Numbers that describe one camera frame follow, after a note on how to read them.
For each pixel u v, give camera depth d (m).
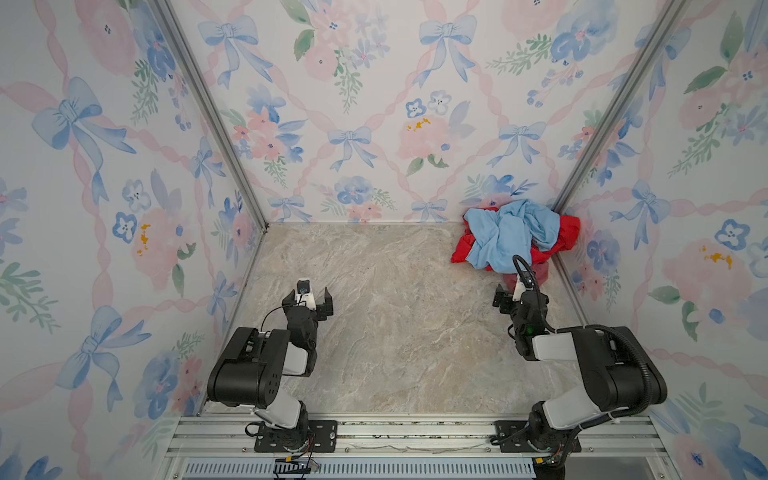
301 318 0.70
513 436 0.72
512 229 1.06
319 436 0.75
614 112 0.86
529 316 0.72
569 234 1.05
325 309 0.85
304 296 0.77
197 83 0.80
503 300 0.86
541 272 1.03
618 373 0.46
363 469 0.70
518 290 0.83
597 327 0.52
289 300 0.84
